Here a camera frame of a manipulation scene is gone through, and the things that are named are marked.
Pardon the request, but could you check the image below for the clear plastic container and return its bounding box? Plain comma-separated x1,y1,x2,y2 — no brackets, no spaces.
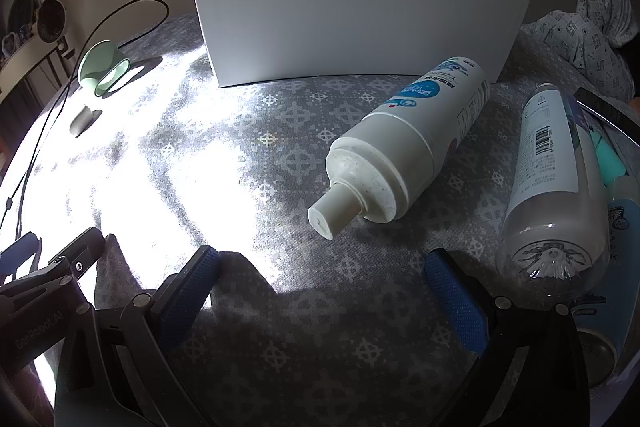
572,87,640,394

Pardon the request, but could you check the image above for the green round mirror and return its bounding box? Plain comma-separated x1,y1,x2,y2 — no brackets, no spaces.
77,39,132,98

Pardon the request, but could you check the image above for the white shelf board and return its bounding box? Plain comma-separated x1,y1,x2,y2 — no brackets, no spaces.
0,33,67,94

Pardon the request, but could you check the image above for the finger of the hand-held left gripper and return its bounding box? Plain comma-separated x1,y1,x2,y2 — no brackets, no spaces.
0,232,41,280
45,227,107,282

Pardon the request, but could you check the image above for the white foam pump bottle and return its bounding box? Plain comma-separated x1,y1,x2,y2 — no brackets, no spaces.
307,56,491,242

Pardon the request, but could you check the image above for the small white oval object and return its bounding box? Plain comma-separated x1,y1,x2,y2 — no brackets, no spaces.
70,104,103,138

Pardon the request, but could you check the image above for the white curved backdrop board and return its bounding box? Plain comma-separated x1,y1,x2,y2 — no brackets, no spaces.
187,0,531,88

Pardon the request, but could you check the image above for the patterned pajama cloth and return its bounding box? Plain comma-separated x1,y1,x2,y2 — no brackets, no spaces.
520,0,640,100

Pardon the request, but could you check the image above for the large clear plastic bottle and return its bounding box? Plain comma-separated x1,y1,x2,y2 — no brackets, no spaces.
495,83,612,303

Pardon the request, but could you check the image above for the dark round object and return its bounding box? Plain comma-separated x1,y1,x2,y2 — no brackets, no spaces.
7,0,39,38

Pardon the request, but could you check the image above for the grey patterned bed sheet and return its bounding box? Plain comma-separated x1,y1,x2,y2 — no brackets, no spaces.
0,14,640,427

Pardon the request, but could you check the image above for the teal plastic item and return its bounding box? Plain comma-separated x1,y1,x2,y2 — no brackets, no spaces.
592,127,629,186

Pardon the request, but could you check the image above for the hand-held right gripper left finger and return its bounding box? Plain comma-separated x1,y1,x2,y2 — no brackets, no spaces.
54,245,221,427

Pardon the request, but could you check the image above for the blue white labelled bottle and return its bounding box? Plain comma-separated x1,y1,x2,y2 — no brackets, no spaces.
605,174,640,259

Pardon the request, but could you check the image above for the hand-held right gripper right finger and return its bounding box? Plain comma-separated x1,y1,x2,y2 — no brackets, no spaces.
424,248,593,427

